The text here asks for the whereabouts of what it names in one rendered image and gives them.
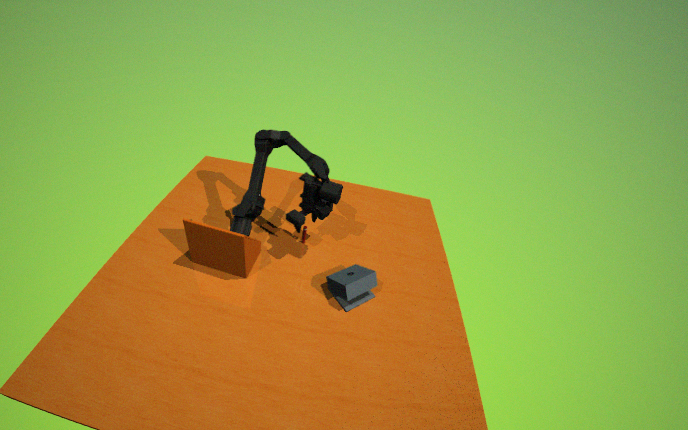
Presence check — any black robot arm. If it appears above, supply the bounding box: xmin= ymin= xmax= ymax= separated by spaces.
xmin=230 ymin=130 xmax=343 ymax=236

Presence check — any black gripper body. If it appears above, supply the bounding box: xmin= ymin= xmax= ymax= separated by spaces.
xmin=286 ymin=193 xmax=328 ymax=227

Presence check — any grey sloped panel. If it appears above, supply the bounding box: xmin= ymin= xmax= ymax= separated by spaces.
xmin=326 ymin=264 xmax=377 ymax=312

